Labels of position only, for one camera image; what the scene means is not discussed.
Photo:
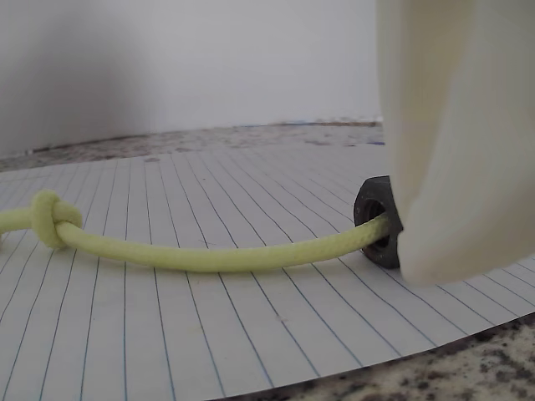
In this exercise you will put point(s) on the black hex nut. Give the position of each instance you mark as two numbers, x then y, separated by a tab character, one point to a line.
368	196

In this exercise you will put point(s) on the white backdrop board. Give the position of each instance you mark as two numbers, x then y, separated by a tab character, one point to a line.
209	62

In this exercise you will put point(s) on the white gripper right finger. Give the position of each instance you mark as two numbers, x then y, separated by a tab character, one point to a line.
480	167

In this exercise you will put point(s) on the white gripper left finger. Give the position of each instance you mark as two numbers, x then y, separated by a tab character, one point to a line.
409	83

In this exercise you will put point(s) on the lined paper sheet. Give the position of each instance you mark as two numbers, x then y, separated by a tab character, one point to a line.
209	334

